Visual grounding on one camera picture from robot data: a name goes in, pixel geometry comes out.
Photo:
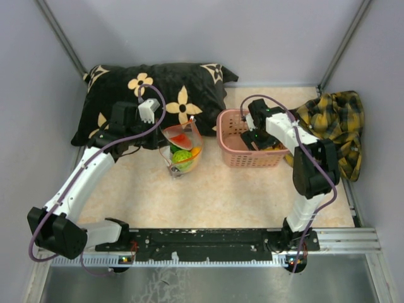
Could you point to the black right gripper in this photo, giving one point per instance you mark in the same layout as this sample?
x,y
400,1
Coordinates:
x,y
249,137

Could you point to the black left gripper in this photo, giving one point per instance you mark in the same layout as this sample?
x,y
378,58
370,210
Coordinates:
x,y
153,144

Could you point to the orange fruit toy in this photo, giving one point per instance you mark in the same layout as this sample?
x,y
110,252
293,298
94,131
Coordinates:
x,y
275,147

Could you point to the watermelon slice toy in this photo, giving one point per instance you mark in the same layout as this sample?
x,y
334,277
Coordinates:
x,y
181,141

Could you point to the clear zip top bag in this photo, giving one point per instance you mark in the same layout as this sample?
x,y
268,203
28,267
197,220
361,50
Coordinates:
x,y
167,150

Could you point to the yellow mango toy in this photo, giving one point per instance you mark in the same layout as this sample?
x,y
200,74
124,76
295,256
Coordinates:
x,y
196,151

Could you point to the green custard apple toy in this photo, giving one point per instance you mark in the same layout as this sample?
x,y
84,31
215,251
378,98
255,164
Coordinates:
x,y
181,155

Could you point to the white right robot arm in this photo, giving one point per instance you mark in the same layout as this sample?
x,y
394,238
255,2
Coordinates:
x,y
315,165

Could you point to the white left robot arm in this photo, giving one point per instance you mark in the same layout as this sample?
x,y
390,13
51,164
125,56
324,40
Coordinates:
x,y
54,226

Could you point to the pink plastic basket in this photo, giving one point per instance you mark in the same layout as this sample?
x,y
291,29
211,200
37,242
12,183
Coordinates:
x,y
230,126

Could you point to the black floral pillow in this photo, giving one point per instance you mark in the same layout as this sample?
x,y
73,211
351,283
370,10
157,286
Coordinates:
x,y
188,89

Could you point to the yellow plaid shirt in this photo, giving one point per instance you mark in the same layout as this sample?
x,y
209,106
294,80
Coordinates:
x,y
338,117

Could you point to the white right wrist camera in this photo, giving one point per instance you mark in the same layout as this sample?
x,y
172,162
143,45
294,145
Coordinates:
x,y
250,122

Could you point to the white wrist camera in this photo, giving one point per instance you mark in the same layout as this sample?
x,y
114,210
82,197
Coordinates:
x,y
147,110
250,122

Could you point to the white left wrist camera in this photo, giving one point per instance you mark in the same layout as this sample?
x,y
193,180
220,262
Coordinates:
x,y
147,110

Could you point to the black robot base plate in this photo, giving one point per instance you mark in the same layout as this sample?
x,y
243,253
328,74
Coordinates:
x,y
197,245

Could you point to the aluminium frame rail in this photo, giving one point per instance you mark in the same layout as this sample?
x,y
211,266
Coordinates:
x,y
318,242

